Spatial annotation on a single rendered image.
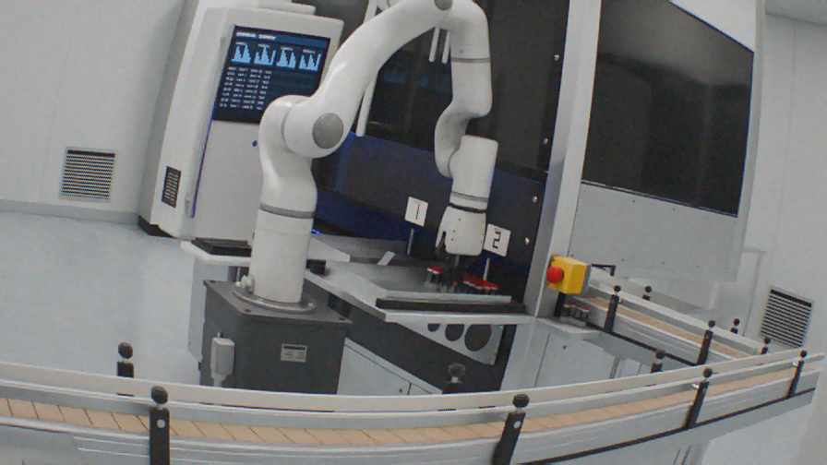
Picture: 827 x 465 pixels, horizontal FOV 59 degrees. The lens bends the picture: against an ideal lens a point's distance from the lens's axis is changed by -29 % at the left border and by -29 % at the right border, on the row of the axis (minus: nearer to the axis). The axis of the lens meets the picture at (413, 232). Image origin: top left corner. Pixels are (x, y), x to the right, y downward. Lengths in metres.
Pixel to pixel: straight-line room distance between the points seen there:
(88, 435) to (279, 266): 1.15
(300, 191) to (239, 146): 0.97
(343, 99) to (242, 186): 1.05
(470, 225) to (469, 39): 0.44
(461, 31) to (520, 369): 0.81
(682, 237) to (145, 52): 5.58
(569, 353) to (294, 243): 0.80
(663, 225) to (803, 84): 4.67
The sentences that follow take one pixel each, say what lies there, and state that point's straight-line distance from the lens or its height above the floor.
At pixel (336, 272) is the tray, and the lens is 2.27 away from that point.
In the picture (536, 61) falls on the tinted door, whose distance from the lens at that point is 2.39.
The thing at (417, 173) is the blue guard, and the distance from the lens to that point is 2.69.
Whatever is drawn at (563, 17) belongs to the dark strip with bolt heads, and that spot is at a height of 1.62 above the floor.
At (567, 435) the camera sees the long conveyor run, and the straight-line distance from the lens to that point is 1.27.
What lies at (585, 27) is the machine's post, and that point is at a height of 1.60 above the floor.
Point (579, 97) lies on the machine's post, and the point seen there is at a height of 1.41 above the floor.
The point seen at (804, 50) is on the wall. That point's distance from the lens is 7.17.
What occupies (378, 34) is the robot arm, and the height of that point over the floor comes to 1.44.
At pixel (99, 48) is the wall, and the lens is 7.37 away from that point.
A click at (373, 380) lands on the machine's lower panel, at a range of 2.82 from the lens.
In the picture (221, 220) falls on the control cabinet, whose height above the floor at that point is 0.87.
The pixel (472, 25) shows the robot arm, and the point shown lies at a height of 1.52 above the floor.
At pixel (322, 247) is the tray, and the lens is 2.56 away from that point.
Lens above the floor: 1.31
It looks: 7 degrees down
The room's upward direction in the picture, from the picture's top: 11 degrees clockwise
